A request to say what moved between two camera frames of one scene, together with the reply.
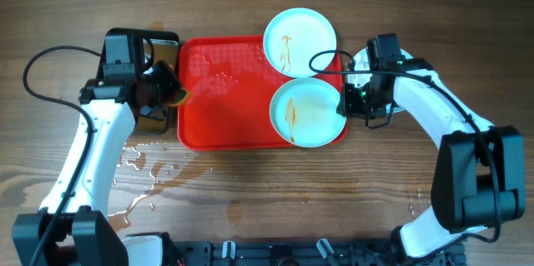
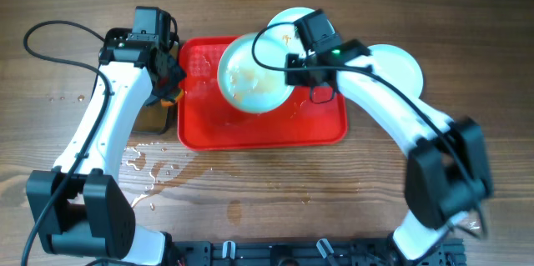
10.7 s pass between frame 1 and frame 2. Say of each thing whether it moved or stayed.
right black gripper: moved
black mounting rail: stayed
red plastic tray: stayed
